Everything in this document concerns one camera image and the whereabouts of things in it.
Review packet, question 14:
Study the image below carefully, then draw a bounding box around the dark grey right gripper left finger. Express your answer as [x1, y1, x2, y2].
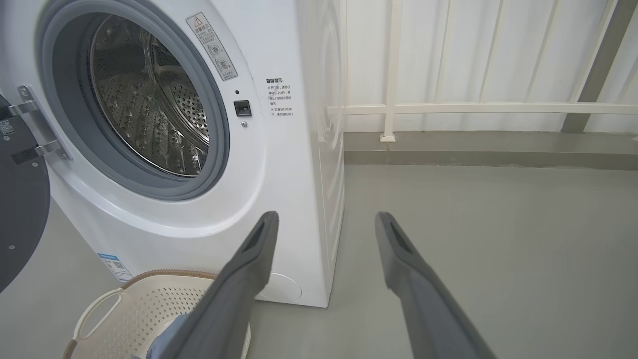
[159, 211, 280, 359]

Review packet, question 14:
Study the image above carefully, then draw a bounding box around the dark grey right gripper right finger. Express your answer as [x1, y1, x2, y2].
[375, 212, 499, 359]

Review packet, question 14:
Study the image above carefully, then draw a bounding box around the blue cartoon garment with pen mark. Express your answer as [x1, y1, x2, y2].
[131, 313, 191, 359]

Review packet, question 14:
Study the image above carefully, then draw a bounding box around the black round glass washer door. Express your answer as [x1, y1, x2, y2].
[0, 92, 51, 295]

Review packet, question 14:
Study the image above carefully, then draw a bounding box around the white front-load washing machine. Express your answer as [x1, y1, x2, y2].
[0, 0, 345, 308]

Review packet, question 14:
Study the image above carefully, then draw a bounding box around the perforated steel washer drum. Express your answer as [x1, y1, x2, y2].
[90, 14, 210, 178]

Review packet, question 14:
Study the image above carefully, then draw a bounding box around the metal door hinge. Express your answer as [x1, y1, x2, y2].
[9, 85, 73, 161]

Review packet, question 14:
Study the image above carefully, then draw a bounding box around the round white filter cover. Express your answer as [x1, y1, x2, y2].
[257, 272, 303, 302]

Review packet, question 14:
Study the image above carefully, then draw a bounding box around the white perforated brown-rimmed laundry basket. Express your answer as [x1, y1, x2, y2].
[62, 269, 252, 359]

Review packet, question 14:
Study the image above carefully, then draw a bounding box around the blue energy label sticker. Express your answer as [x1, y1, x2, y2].
[96, 253, 134, 283]

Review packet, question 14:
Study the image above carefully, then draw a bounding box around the printed text notice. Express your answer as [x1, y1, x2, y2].
[265, 77, 295, 118]

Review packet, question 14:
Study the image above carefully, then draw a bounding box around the white metal railing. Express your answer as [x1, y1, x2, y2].
[326, 0, 638, 143]

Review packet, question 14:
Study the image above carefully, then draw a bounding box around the grey warning sticker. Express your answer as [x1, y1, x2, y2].
[186, 12, 238, 81]

